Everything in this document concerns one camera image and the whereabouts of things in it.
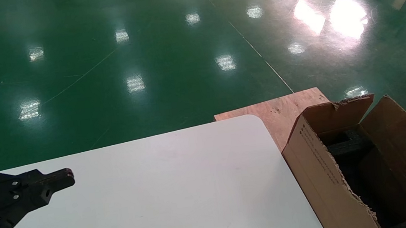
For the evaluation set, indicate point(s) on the wooden pallet board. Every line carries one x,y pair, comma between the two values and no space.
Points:
280,110

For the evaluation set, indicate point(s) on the black foam block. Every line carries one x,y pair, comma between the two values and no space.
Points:
350,148

